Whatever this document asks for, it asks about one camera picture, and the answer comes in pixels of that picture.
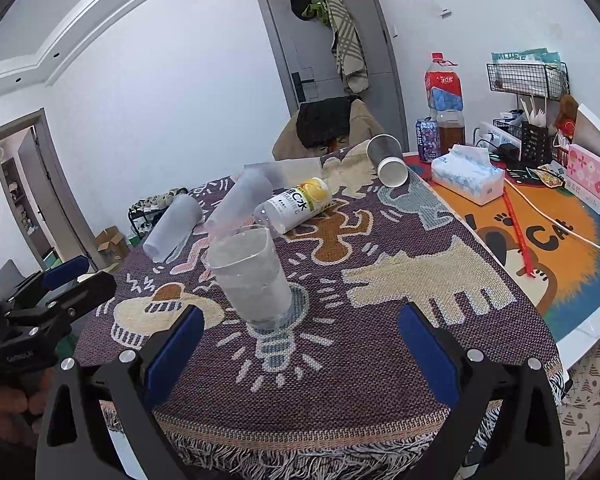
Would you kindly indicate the person's left hand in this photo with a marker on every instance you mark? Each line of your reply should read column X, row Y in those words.
column 5, row 410

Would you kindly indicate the brown cardboard box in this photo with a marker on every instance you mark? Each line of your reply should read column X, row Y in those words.
column 111, row 245

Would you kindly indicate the black utensil holder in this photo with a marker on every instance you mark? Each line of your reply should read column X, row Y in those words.
column 535, row 145

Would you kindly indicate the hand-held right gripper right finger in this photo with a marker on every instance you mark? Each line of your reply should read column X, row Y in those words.
column 425, row 355

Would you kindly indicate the black garment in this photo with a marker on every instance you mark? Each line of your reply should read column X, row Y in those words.
column 322, row 120

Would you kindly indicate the clear glass cup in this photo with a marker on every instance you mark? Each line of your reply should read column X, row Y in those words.
column 250, row 280

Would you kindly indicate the frosted plastic cup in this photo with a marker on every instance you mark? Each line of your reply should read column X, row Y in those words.
column 287, row 170
column 172, row 227
column 240, row 200

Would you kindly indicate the black power adapter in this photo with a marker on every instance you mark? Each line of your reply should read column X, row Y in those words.
column 509, row 151

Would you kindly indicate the teal packets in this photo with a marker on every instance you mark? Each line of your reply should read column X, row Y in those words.
column 527, row 56

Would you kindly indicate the large bottle red label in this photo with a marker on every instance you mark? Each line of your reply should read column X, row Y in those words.
column 445, row 100

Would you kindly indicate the white paper cup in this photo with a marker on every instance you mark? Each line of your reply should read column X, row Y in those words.
column 387, row 160

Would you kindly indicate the printed woven blanket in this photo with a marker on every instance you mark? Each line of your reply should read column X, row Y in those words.
column 370, row 375

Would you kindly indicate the white blue tissue pack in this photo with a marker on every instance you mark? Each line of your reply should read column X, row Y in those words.
column 467, row 175

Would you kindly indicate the plaid scarf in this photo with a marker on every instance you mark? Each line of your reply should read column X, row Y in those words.
column 347, row 45

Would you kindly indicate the white power strip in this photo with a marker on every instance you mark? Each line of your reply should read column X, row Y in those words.
column 490, row 135

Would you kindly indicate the snack packet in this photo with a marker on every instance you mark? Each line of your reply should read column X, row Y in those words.
column 551, row 175

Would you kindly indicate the orange cat table mat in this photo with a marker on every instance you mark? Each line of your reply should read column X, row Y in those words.
column 570, row 260

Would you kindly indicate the white plastic cutlery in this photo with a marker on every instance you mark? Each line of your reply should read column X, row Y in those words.
column 532, row 110

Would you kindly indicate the purple drink can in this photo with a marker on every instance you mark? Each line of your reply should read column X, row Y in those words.
column 428, row 140

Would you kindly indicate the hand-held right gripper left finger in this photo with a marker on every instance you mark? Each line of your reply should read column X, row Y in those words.
column 175, row 352

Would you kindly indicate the patterned grey fabric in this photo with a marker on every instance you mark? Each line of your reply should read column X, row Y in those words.
column 592, row 410

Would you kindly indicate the white bottle yellow label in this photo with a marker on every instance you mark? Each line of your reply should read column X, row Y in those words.
column 292, row 207

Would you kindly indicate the grey door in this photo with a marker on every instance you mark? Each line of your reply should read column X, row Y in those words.
column 300, row 45

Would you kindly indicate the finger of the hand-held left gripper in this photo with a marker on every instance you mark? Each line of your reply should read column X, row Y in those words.
column 65, row 270
column 87, row 290

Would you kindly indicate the pink floral box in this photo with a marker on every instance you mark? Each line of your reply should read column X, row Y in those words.
column 587, row 177

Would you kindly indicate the green hanging item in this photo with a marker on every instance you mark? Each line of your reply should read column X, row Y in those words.
column 317, row 12

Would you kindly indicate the black hat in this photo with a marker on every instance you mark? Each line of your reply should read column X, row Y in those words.
column 300, row 4

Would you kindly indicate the shoe rack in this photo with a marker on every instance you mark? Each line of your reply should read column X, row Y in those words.
column 152, row 207

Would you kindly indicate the red stick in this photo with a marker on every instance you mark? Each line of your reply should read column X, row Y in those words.
column 519, row 235

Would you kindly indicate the white cardboard box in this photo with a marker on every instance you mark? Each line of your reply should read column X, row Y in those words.
column 592, row 130

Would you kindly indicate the brown plush toy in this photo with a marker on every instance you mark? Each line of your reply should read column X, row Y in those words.
column 566, row 110

